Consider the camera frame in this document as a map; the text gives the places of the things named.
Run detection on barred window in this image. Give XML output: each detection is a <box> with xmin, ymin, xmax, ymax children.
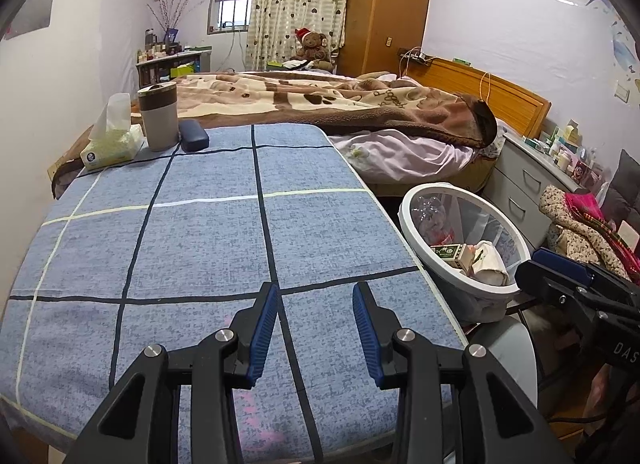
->
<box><xmin>207</xmin><ymin>0</ymin><xmax>253</xmax><ymax>35</ymax></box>

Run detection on white tissue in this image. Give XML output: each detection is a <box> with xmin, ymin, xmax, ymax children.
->
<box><xmin>467</xmin><ymin>240</ymin><xmax>511</xmax><ymax>287</ymax></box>

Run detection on row of cosmetic boxes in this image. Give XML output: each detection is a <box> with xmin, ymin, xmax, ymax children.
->
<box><xmin>522</xmin><ymin>119</ymin><xmax>608</xmax><ymax>185</ymax></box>

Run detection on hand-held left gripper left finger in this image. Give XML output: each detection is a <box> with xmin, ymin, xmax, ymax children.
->
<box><xmin>62</xmin><ymin>281</ymin><xmax>280</xmax><ymax>464</ymax></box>

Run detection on blue wall sticker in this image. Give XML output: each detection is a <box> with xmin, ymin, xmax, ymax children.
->
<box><xmin>547</xmin><ymin>0</ymin><xmax>640</xmax><ymax>79</ymax></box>

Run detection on grey drawer cabinet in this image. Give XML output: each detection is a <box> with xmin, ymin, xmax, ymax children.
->
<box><xmin>482</xmin><ymin>131</ymin><xmax>583</xmax><ymax>247</ymax></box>

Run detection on power strip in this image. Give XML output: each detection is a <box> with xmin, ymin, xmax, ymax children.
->
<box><xmin>398</xmin><ymin>48</ymin><xmax>433</xmax><ymax>65</ymax></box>

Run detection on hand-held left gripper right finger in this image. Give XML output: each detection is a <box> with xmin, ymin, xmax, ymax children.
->
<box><xmin>351</xmin><ymin>281</ymin><xmax>576</xmax><ymax>464</ymax></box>

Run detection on small green box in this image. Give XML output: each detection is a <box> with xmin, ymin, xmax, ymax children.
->
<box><xmin>431</xmin><ymin>243</ymin><xmax>468</xmax><ymax>270</ymax></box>

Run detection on grey cup brown band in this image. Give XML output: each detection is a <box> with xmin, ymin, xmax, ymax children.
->
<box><xmin>137</xmin><ymin>82</ymin><xmax>180</xmax><ymax>152</ymax></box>

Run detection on brown printed blanket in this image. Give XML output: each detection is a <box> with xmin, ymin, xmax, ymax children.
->
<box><xmin>52</xmin><ymin>69</ymin><xmax>498</xmax><ymax>195</ymax></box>

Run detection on white trash bin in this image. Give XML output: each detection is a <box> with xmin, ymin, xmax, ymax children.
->
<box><xmin>398</xmin><ymin>183</ymin><xmax>532</xmax><ymax>325</ymax></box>

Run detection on silvery wall sheet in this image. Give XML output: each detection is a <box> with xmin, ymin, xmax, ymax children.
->
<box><xmin>5</xmin><ymin>0</ymin><xmax>58</xmax><ymax>40</ymax></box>

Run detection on wooden wardrobe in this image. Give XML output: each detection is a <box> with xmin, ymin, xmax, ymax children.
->
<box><xmin>336</xmin><ymin>0</ymin><xmax>435</xmax><ymax>78</ymax></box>

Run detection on row of desk bottles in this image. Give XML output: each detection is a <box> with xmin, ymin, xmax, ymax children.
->
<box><xmin>137</xmin><ymin>28</ymin><xmax>186</xmax><ymax>62</ymax></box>

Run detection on heart print curtain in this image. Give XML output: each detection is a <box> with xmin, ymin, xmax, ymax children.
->
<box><xmin>245</xmin><ymin>0</ymin><xmax>353</xmax><ymax>72</ymax></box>

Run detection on floral cloth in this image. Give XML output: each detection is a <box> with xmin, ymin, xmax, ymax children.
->
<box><xmin>539</xmin><ymin>184</ymin><xmax>633</xmax><ymax>280</ymax></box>

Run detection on yellow tissue pack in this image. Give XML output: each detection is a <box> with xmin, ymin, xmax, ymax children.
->
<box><xmin>80</xmin><ymin>93</ymin><xmax>146</xmax><ymax>170</ymax></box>

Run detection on brown teddy bear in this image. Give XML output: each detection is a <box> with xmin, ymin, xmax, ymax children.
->
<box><xmin>290</xmin><ymin>28</ymin><xmax>335</xmax><ymax>71</ymax></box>

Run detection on dark blue glasses case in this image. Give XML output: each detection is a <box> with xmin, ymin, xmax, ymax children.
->
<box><xmin>179</xmin><ymin>119</ymin><xmax>210</xmax><ymax>152</ymax></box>

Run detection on clear plastic bottle red label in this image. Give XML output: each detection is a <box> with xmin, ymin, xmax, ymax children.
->
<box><xmin>412</xmin><ymin>194</ymin><xmax>458</xmax><ymax>245</ymax></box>

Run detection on pink cloth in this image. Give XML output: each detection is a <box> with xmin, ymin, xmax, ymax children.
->
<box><xmin>564</xmin><ymin>191</ymin><xmax>607</xmax><ymax>222</ymax></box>

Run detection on bare decorative branches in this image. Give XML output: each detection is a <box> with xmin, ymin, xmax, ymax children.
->
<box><xmin>146</xmin><ymin>0</ymin><xmax>201</xmax><ymax>42</ymax></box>

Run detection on pink bed sheet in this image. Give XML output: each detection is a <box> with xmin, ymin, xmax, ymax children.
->
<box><xmin>332</xmin><ymin>129</ymin><xmax>476</xmax><ymax>185</ymax></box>

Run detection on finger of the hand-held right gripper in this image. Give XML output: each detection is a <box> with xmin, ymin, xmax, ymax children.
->
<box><xmin>531</xmin><ymin>248</ymin><xmax>640</xmax><ymax>290</ymax></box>
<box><xmin>515</xmin><ymin>261</ymin><xmax>640</xmax><ymax>317</ymax></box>

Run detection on wooden headboard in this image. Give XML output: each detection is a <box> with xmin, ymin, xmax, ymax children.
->
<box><xmin>417</xmin><ymin>57</ymin><xmax>552</xmax><ymax>140</ymax></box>

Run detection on cluttered desk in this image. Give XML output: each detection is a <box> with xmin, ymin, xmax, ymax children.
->
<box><xmin>136</xmin><ymin>49</ymin><xmax>213</xmax><ymax>88</ymax></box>

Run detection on dark grey cushion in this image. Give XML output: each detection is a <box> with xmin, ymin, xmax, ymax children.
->
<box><xmin>602</xmin><ymin>149</ymin><xmax>640</xmax><ymax>225</ymax></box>

